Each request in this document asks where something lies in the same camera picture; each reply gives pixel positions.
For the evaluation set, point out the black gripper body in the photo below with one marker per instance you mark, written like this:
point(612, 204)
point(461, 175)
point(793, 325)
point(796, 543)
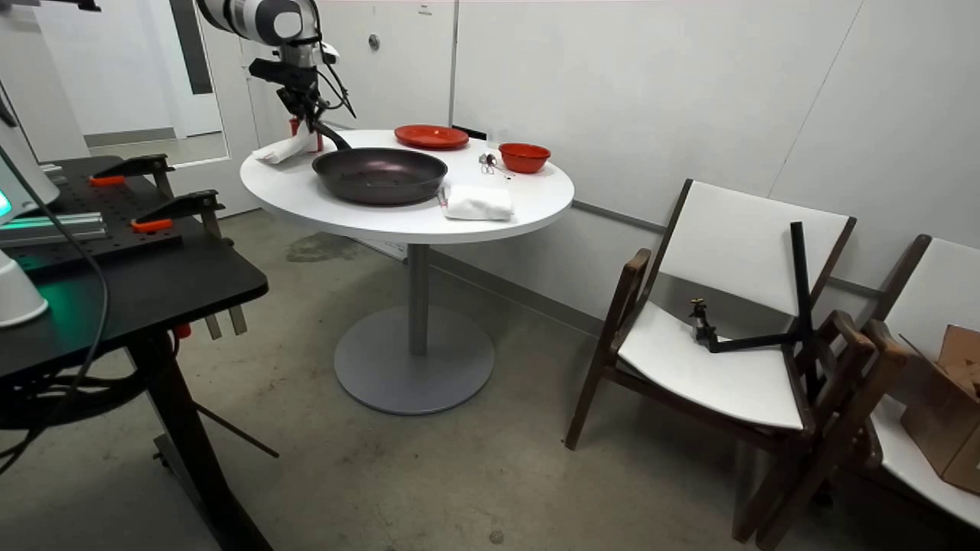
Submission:
point(305, 78)

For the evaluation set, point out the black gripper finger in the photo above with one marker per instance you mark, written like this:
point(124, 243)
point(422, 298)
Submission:
point(314, 126)
point(295, 122)

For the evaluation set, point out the white cloth red stripes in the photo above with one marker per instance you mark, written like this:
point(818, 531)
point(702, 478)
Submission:
point(285, 147)

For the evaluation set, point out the black frying pan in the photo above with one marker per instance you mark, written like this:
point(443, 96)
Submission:
point(377, 175)

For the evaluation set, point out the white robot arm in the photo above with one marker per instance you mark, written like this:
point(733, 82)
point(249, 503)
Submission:
point(295, 31)

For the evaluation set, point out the plain white folded cloth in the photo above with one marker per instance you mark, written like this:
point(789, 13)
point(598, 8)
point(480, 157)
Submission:
point(464, 199)

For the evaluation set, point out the round white table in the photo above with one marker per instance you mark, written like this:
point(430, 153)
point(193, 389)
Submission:
point(412, 358)

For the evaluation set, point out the red plate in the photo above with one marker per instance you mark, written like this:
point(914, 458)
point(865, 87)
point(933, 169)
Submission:
point(430, 134)

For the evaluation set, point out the orange black clamp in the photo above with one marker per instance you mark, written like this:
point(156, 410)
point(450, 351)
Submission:
point(202, 211)
point(156, 167)

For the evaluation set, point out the small dark utensil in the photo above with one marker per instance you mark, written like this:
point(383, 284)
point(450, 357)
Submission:
point(490, 163)

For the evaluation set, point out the red bowl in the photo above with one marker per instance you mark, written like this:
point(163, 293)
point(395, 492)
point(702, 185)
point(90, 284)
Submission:
point(525, 157)

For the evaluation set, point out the black robot desk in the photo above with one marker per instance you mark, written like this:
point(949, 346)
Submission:
point(107, 336)

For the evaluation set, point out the near white wooden chair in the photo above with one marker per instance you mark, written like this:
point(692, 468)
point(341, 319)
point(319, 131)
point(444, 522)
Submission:
point(733, 251)

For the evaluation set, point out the white wooden chair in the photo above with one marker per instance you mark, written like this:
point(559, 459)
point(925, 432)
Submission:
point(733, 251)
point(886, 396)

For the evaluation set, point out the black tripod on chair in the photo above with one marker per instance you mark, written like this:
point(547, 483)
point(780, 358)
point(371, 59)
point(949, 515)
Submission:
point(793, 329)

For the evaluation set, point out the far white wooden chair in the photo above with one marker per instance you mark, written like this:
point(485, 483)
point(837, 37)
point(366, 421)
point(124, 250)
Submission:
point(886, 396)

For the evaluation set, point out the cardboard box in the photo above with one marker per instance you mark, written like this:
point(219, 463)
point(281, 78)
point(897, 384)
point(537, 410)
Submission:
point(945, 413)

